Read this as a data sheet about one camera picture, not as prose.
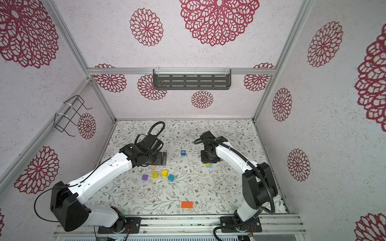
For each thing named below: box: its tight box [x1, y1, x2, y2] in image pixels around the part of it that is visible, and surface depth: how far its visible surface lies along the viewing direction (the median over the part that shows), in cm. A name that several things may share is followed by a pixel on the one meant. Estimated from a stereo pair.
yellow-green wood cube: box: [152, 171, 159, 180], surface depth 91 cm
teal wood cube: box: [167, 173, 175, 182], surface depth 92 cm
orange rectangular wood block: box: [180, 201, 194, 209], surface depth 82 cm
